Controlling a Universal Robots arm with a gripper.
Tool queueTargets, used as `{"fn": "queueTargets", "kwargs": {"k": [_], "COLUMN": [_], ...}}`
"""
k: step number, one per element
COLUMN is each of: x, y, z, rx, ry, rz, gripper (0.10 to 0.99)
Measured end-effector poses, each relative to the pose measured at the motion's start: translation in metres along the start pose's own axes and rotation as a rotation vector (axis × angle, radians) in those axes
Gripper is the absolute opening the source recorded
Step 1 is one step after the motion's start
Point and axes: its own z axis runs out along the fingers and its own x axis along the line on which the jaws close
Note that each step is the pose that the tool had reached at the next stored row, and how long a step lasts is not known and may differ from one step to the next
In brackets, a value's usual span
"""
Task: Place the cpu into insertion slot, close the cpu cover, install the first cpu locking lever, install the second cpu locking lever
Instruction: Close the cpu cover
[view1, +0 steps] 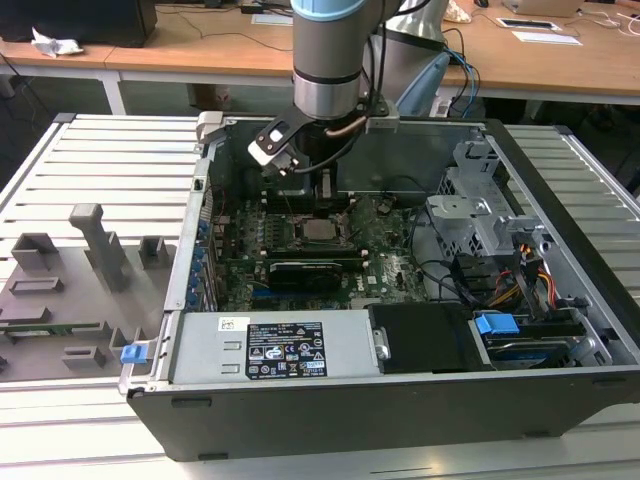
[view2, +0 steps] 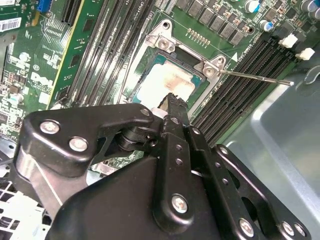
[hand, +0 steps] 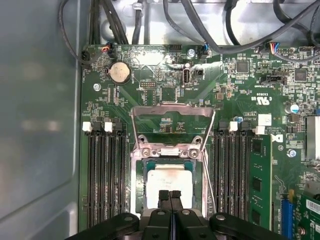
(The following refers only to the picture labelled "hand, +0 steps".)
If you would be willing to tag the CPU with silver lid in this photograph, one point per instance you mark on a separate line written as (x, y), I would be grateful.
(170, 177)

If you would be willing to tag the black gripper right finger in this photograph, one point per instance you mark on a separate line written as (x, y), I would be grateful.
(190, 230)

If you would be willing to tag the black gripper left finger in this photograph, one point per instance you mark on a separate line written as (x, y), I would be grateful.
(157, 230)

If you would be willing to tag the blue expansion slot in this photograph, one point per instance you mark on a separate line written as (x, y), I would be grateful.
(287, 215)

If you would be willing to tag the thin metal locking lever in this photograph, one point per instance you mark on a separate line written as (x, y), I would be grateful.
(209, 182)

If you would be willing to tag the green RAM stick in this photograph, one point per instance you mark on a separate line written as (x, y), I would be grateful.
(261, 160)

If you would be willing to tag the graphics card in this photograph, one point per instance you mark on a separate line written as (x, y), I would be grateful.
(310, 215)

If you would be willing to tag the green motherboard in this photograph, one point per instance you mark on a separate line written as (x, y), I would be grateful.
(225, 100)

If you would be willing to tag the black RAM slot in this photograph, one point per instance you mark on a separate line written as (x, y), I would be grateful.
(260, 130)
(242, 175)
(221, 175)
(92, 175)
(121, 175)
(231, 175)
(111, 175)
(101, 175)

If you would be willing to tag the silver motherboard screw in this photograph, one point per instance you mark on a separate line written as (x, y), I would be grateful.
(97, 86)
(191, 53)
(291, 153)

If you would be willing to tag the black and grey PC case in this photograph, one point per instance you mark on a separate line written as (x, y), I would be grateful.
(37, 125)

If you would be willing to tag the silver chipset heatsink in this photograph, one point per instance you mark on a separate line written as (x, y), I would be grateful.
(313, 137)

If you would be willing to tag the round coin battery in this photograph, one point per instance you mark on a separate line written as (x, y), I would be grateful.
(120, 72)

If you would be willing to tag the silver socket cover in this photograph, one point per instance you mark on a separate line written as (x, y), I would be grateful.
(172, 108)

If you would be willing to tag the CPU socket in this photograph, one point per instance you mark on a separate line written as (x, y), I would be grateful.
(140, 180)

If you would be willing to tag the internal USB port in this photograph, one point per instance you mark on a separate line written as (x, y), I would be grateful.
(186, 76)

